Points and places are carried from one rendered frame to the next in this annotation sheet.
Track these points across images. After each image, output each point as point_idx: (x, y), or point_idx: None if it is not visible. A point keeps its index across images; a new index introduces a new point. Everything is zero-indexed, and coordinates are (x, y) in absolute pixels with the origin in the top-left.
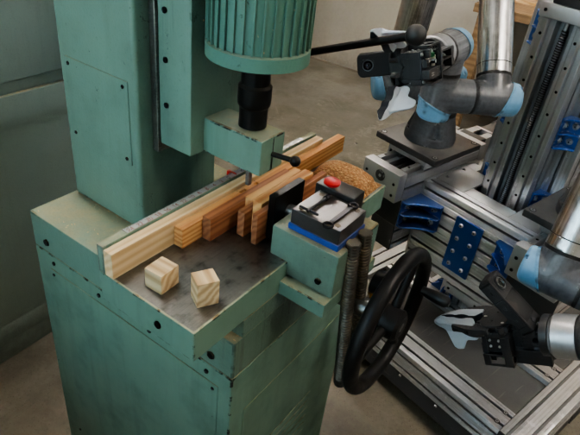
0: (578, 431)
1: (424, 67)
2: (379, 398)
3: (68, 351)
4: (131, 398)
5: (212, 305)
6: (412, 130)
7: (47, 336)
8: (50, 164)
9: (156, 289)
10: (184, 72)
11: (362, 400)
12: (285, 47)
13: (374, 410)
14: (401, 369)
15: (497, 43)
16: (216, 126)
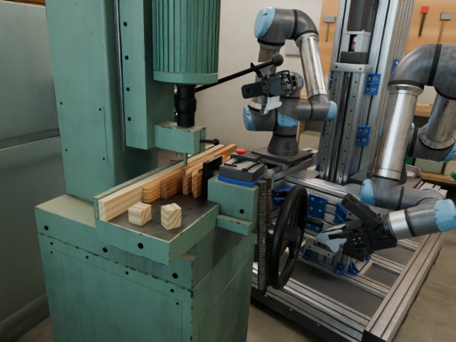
0: (409, 330)
1: (282, 83)
2: (279, 330)
3: (61, 315)
4: (112, 337)
5: (177, 227)
6: (273, 147)
7: (37, 326)
8: (40, 195)
9: (137, 222)
10: (140, 94)
11: (268, 333)
12: (204, 67)
13: (277, 338)
14: (291, 305)
15: (316, 80)
16: (162, 128)
